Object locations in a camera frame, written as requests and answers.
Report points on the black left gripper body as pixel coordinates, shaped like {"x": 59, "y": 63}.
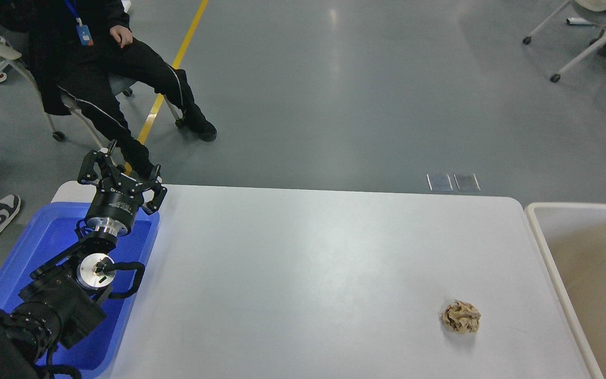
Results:
{"x": 114, "y": 209}

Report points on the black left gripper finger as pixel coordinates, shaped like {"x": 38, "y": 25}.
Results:
{"x": 154, "y": 184}
{"x": 98, "y": 165}

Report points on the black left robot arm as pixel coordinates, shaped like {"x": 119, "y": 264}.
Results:
{"x": 63, "y": 304}

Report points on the person in black clothes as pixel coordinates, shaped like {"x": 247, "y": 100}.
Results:
{"x": 73, "y": 49}

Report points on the grey office chair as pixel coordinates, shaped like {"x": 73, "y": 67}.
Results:
{"x": 118, "y": 84}

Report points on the left metal floor plate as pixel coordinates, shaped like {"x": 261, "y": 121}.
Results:
{"x": 439, "y": 182}

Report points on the metal floor plate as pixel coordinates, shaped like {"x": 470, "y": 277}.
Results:
{"x": 467, "y": 182}
{"x": 439, "y": 182}

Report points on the right metal floor plate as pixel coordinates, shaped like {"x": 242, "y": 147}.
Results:
{"x": 467, "y": 182}

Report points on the crumpled brown paper ball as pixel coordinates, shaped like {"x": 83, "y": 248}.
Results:
{"x": 461, "y": 317}

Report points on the beige plastic bin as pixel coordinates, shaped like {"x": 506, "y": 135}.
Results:
{"x": 572, "y": 241}

